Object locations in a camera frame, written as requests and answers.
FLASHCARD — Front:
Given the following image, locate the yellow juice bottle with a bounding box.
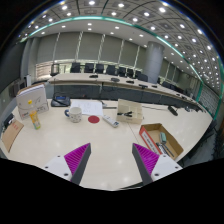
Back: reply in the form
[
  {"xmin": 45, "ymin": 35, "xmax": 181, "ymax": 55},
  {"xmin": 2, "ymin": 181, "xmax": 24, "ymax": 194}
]
[{"xmin": 29, "ymin": 110, "xmax": 41, "ymax": 130}]

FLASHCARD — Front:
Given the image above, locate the long curved conference desk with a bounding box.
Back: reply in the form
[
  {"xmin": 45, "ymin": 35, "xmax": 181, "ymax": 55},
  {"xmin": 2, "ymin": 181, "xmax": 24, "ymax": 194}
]
[{"xmin": 48, "ymin": 73, "xmax": 204, "ymax": 111}]

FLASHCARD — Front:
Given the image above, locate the white remote control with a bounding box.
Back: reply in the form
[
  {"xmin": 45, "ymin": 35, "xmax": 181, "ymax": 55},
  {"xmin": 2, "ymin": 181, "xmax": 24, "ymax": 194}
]
[{"xmin": 102, "ymin": 115, "xmax": 119, "ymax": 128}]

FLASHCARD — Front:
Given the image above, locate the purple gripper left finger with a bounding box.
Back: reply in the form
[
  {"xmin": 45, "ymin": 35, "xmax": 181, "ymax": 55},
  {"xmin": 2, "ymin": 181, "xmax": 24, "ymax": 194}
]
[{"xmin": 43, "ymin": 142, "xmax": 92, "ymax": 186}]

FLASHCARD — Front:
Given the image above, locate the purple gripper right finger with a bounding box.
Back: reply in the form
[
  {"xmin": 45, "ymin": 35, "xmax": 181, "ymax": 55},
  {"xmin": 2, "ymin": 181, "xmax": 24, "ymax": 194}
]
[{"xmin": 131, "ymin": 142, "xmax": 183, "ymax": 187}]

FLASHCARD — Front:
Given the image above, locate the open brown cardboard box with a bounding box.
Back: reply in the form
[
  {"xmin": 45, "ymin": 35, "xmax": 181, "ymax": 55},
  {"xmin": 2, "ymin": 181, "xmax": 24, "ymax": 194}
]
[{"xmin": 139, "ymin": 123, "xmax": 183, "ymax": 160}]

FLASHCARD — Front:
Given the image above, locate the black desk telephone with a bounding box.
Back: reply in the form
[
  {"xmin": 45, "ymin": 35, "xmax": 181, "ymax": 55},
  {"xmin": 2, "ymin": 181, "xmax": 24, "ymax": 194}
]
[{"xmin": 51, "ymin": 96, "xmax": 70, "ymax": 107}]

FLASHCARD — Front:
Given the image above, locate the white cardboard box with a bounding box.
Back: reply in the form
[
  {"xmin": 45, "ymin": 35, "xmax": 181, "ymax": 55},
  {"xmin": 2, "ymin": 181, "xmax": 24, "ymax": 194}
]
[{"xmin": 16, "ymin": 83, "xmax": 49, "ymax": 120}]

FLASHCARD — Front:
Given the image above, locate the white patterned mug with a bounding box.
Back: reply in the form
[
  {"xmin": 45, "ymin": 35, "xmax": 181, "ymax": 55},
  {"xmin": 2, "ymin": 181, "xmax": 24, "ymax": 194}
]
[{"xmin": 64, "ymin": 107, "xmax": 82, "ymax": 123}]

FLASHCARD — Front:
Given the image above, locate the brown cardboard piece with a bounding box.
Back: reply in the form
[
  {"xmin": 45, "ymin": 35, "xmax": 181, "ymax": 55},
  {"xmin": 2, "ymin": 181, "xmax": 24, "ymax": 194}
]
[{"xmin": 2, "ymin": 120, "xmax": 24, "ymax": 151}]

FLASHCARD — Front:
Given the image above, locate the white paper sheet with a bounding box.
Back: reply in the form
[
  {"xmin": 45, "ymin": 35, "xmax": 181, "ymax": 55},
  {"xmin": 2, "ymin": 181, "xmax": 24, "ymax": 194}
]
[{"xmin": 71, "ymin": 99, "xmax": 103, "ymax": 116}]

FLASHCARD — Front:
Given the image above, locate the small beige cardboard box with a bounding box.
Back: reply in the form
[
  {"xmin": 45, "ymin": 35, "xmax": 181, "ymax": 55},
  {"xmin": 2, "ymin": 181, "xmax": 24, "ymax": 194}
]
[{"xmin": 117, "ymin": 99, "xmax": 143, "ymax": 124}]

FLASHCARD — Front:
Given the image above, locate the red round coaster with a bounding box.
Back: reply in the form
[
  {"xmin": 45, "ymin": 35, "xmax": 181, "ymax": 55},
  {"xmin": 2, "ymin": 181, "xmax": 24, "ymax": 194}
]
[{"xmin": 88, "ymin": 115, "xmax": 100, "ymax": 124}]

